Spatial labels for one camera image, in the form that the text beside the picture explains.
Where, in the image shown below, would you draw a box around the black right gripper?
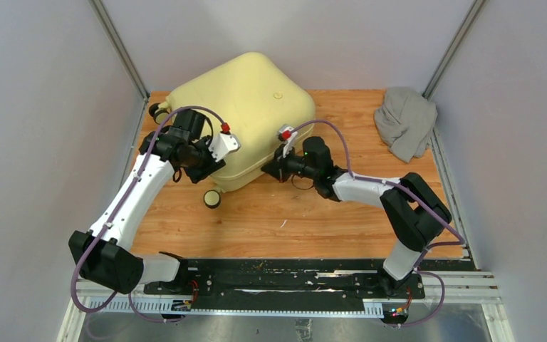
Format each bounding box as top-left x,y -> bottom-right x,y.
261,142 -> 319,184

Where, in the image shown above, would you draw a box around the cream suitcase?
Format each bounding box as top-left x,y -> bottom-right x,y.
148,52 -> 316,209

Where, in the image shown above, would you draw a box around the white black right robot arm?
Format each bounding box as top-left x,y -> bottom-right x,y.
261,137 -> 452,298

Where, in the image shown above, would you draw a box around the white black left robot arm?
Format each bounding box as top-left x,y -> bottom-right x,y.
68,105 -> 241,294

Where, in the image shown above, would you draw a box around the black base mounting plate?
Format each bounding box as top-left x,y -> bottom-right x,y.
143,259 -> 425,312

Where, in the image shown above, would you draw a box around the grey crumpled cloth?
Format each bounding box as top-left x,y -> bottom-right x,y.
373,87 -> 438,163

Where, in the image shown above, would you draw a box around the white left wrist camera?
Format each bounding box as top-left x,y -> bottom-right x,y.
209,133 -> 241,162

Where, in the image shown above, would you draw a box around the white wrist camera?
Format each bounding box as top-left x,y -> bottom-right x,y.
209,133 -> 241,162
278,124 -> 298,157

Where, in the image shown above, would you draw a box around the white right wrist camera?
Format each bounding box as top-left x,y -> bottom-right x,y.
278,124 -> 298,157

